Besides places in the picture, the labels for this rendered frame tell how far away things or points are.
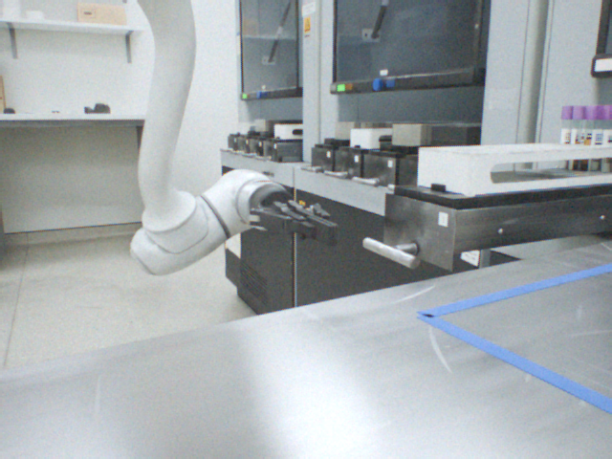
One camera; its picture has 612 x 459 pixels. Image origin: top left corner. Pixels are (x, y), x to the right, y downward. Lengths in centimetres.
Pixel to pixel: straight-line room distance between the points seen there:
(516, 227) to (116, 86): 358
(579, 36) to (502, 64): 16
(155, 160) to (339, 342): 70
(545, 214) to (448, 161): 14
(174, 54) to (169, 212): 27
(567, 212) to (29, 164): 365
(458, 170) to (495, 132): 48
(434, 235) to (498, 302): 35
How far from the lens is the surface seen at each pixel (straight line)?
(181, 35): 82
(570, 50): 101
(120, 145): 402
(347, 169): 139
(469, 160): 61
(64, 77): 400
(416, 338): 22
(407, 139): 129
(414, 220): 64
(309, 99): 180
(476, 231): 61
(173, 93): 84
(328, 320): 23
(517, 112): 107
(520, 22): 109
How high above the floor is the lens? 91
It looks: 13 degrees down
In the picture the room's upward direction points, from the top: straight up
